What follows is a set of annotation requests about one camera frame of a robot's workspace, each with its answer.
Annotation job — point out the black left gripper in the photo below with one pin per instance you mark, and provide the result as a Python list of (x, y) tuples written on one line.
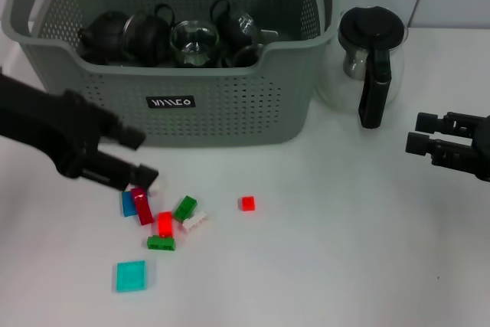
[(38, 120)]

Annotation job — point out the glass teacup black sleeve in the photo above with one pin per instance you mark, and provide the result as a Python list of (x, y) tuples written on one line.
[(233, 28), (193, 45), (245, 57), (147, 36)]

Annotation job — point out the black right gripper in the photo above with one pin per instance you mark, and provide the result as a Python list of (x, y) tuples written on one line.
[(484, 147)]

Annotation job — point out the green toy brick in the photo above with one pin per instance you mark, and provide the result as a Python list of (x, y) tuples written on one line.
[(162, 243), (185, 208)]

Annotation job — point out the teal square toy plate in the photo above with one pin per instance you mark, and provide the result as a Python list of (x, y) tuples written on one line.
[(131, 276)]

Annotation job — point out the blue toy brick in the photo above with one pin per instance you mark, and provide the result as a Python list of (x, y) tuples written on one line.
[(127, 206)]

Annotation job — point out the small red toy brick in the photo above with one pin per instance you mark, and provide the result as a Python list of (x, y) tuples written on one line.
[(247, 203)]

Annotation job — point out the glass carafe black lid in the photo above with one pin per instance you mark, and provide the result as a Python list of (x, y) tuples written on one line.
[(375, 28)]

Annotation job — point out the black clay teapot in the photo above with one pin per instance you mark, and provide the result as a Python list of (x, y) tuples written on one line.
[(105, 32)]

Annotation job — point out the grey perforated storage bin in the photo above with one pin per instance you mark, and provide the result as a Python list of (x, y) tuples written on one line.
[(229, 112)]

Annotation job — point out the bright red sloped brick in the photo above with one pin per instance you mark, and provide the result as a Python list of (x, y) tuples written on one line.
[(165, 223)]

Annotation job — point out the dark red toy brick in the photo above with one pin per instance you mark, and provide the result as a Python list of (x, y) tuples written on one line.
[(143, 208)]

